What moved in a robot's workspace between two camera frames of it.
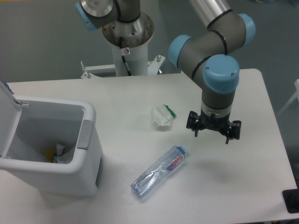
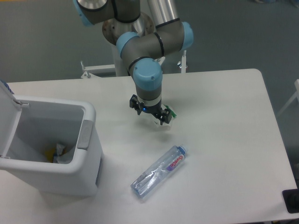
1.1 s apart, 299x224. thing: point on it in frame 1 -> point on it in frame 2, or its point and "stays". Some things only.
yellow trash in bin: x=49 y=155 stays
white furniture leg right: x=295 y=95 stays
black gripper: x=221 y=124 -> x=156 y=109
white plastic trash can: x=42 y=123 stays
